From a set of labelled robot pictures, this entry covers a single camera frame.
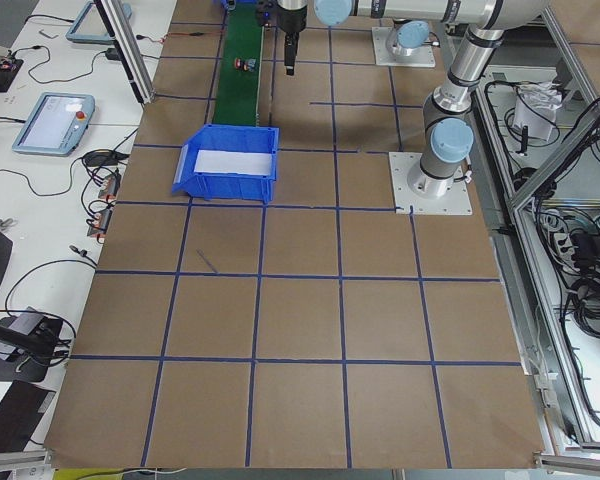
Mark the black power adapter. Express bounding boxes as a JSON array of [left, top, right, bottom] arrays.
[[105, 47, 121, 61]]

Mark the green conveyor belt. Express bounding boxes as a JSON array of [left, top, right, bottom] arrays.
[[212, 1, 263, 126]]

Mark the blue bin with white liner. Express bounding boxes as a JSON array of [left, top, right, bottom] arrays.
[[172, 124, 279, 204]]

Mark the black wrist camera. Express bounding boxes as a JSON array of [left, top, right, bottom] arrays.
[[255, 0, 277, 28]]

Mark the far teach pendant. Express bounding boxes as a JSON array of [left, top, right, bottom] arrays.
[[65, 1, 113, 45]]

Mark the white paper bag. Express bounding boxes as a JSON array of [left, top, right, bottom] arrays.
[[512, 82, 562, 141]]

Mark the teach pendant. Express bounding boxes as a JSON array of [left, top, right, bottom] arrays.
[[65, 1, 113, 45], [12, 92, 95, 156]]

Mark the aluminium frame post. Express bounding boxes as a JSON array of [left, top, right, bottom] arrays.
[[94, 0, 155, 105]]

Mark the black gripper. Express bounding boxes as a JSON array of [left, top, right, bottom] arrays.
[[278, 0, 308, 76]]

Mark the black monitor stand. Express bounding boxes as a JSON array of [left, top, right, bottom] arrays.
[[0, 312, 62, 383]]

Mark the near teach pendant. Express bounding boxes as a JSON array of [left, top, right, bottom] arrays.
[[12, 92, 95, 156]]

